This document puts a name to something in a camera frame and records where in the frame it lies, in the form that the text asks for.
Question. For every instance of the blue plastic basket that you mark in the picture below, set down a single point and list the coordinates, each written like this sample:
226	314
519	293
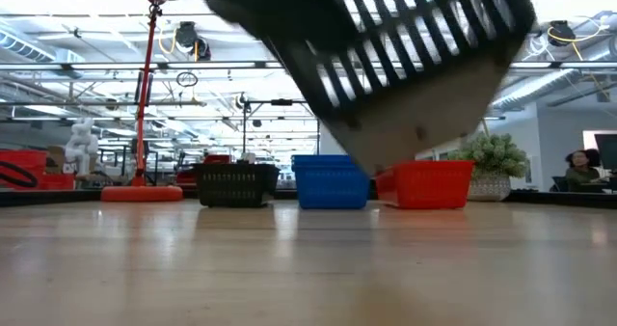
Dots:
320	157
323	164
330	188

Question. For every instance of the black plastic basket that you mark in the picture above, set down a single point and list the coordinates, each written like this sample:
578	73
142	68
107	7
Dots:
236	166
236	191
424	114

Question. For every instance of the red plastic basket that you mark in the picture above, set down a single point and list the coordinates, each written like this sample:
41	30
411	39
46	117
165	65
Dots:
429	188
434	163

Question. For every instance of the red storage crate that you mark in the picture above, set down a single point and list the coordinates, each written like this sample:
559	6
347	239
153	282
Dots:
24	159
217	158

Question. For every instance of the red desk lamp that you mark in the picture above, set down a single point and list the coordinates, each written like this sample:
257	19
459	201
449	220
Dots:
142	193

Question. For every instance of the green artificial plant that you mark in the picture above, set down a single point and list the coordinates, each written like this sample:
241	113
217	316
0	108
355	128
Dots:
491	157

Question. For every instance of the white humanoid figure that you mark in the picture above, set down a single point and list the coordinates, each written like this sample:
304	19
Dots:
82	145

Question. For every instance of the person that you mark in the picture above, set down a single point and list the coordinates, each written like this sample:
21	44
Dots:
581	174

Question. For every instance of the dark computer monitor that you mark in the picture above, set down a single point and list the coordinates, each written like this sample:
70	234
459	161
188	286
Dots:
607	152

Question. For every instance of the black metal table frame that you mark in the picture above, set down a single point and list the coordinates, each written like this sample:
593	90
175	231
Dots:
48	198

